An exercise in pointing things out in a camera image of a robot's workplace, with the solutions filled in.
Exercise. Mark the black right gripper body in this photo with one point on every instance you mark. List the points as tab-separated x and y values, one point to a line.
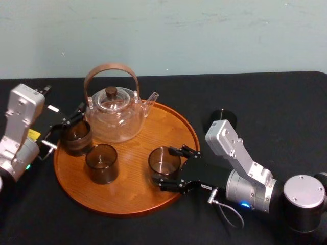
204	173

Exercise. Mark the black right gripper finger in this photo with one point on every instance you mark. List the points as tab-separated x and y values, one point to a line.
171	185
184	151

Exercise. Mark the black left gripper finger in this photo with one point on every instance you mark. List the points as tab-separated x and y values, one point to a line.
56	135
78	113

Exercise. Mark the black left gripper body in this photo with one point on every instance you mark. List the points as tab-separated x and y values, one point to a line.
47	120

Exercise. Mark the smoky brown glass cup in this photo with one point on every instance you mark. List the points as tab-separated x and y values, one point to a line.
224	116
102	171
163	168
78	145

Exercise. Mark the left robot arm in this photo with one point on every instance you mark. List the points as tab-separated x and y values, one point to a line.
19	120

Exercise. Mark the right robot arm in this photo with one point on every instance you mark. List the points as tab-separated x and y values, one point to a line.
255	183

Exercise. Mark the round wooden tray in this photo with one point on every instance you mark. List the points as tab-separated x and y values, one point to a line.
132	194

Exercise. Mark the glass teapot lid brown knob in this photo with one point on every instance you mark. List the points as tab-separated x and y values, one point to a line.
111	93

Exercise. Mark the black table cloth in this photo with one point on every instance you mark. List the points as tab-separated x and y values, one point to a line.
265	92

